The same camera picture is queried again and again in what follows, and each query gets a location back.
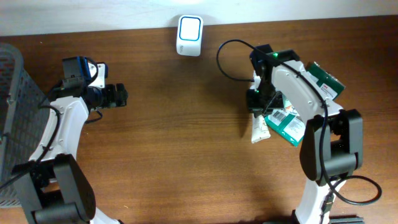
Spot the orange tissue packet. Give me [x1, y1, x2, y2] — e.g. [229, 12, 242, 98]
[285, 105, 299, 116]

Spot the teal tissue packet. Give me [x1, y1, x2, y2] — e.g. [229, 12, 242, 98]
[282, 95, 292, 110]

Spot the green wipes package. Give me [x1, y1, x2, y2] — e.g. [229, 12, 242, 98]
[263, 61, 346, 147]

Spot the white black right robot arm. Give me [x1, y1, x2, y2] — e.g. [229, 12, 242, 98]
[246, 45, 364, 223]

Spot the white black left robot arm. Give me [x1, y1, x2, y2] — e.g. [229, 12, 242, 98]
[12, 56, 128, 224]

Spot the white cream tube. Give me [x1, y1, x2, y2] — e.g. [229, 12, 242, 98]
[251, 115, 271, 144]

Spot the grey plastic mesh basket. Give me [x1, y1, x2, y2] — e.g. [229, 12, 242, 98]
[0, 42, 52, 208]

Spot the white barcode scanner box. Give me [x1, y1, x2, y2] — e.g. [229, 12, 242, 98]
[176, 15, 203, 57]

